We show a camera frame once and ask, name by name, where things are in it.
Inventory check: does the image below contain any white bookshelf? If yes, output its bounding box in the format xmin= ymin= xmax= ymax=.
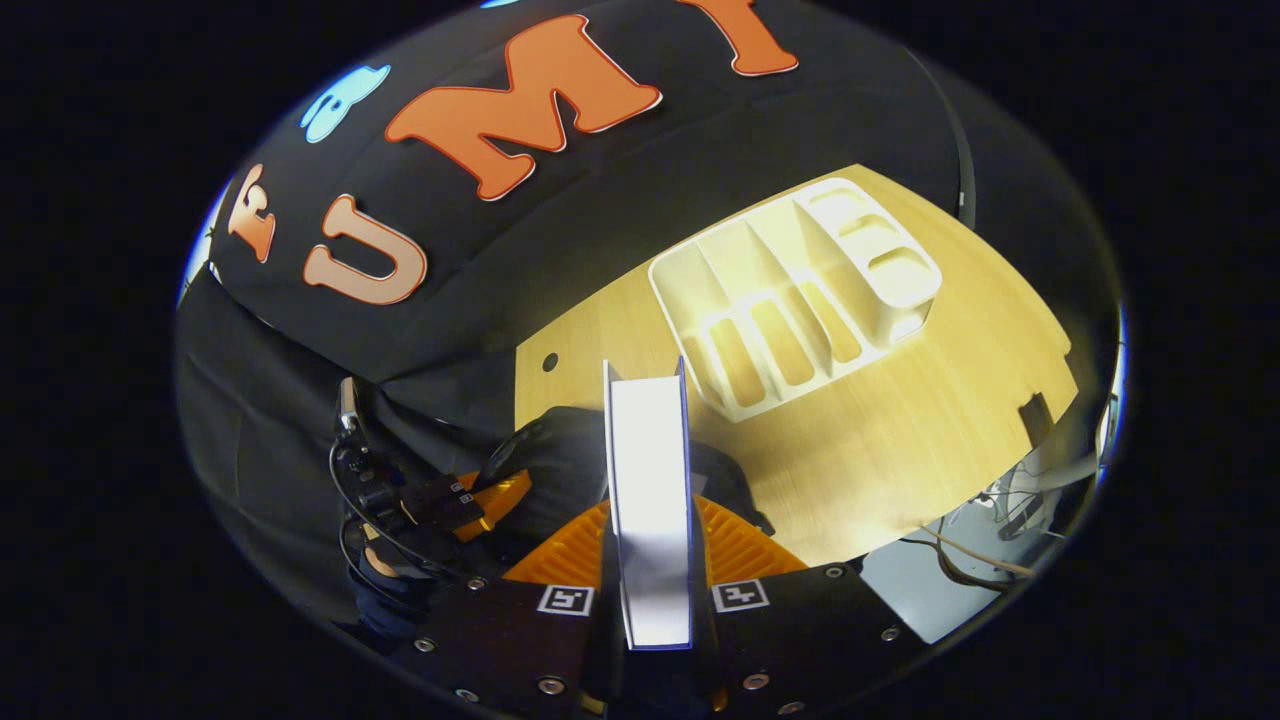
xmin=648 ymin=177 xmax=944 ymax=423

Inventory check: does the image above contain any thin grey upright strip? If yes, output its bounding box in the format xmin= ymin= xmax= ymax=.
xmin=905 ymin=50 xmax=978 ymax=231

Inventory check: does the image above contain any brown cable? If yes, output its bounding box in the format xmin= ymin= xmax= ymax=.
xmin=900 ymin=525 xmax=1036 ymax=591

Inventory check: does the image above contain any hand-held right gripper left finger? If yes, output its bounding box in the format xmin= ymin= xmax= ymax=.
xmin=405 ymin=497 xmax=613 ymax=716

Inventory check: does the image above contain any blue spine book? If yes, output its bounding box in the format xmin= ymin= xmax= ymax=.
xmin=602 ymin=358 xmax=696 ymax=651

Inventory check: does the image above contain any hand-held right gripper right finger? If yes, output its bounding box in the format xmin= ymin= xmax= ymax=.
xmin=690 ymin=495 xmax=926 ymax=716

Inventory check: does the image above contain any black schoolbag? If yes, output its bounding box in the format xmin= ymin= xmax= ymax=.
xmin=478 ymin=405 xmax=776 ymax=571

